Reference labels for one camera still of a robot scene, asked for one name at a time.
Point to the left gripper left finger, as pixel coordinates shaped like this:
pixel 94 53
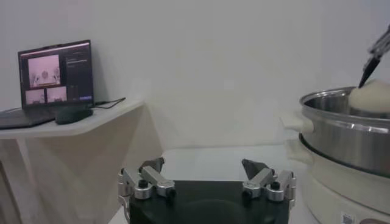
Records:
pixel 158 182

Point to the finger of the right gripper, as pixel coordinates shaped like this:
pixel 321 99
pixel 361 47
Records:
pixel 370 68

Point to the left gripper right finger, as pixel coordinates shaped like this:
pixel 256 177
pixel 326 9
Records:
pixel 259 181

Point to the white steamed baozi bun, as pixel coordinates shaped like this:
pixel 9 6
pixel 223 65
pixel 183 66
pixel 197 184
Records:
pixel 371 97

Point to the stainless steel steamer basket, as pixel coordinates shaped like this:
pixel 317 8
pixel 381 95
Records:
pixel 350 143

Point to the white side table with mouse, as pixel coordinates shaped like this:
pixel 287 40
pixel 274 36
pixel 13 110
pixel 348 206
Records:
pixel 91 158

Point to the cream electric cooker pot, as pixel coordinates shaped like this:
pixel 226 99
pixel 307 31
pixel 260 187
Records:
pixel 335 188

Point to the black computer mouse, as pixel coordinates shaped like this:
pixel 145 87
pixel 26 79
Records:
pixel 73 115

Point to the black laptop with pink windows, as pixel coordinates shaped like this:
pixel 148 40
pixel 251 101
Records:
pixel 61 73

